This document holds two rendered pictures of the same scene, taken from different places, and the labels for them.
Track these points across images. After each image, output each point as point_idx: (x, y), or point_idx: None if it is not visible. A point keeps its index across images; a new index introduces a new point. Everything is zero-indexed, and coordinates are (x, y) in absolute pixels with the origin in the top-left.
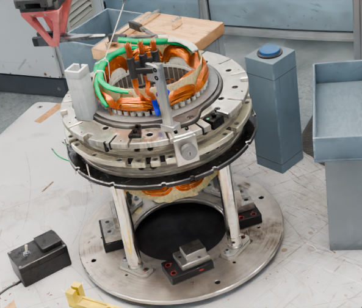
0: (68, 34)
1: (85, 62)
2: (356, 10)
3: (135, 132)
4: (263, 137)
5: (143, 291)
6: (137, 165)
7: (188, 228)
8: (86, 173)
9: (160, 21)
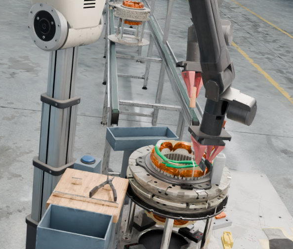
0: None
1: (108, 237)
2: (64, 125)
3: None
4: None
5: (214, 246)
6: None
7: (156, 247)
8: (226, 202)
9: (66, 192)
